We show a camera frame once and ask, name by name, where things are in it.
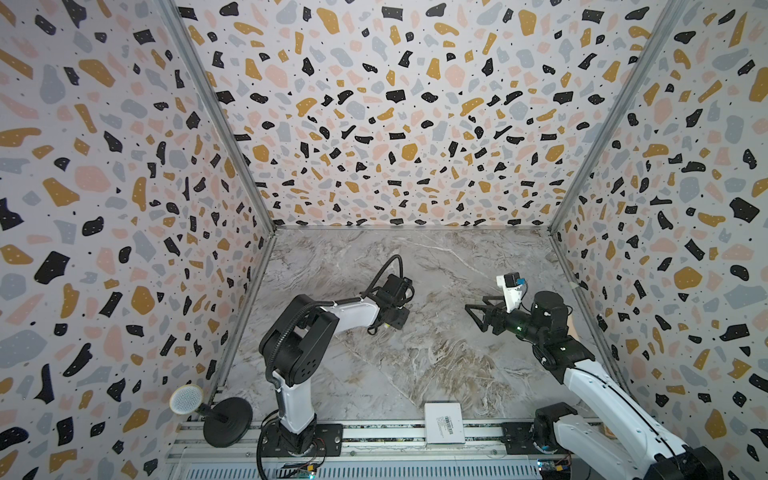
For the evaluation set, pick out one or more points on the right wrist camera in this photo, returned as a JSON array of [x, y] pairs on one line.
[[514, 289]]

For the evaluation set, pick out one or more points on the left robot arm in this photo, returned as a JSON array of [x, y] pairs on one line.
[[295, 345]]

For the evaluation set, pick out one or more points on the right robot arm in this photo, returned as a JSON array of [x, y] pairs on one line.
[[639, 447]]

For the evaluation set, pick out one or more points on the white box on rail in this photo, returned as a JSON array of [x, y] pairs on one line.
[[443, 423]]

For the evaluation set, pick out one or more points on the black round stand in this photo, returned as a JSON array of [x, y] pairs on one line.
[[227, 422]]

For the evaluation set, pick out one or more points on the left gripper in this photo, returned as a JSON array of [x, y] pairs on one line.
[[402, 313]]

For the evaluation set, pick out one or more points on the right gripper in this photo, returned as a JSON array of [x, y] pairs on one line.
[[495, 317]]

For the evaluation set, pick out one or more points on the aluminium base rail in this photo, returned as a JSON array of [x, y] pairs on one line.
[[375, 449]]

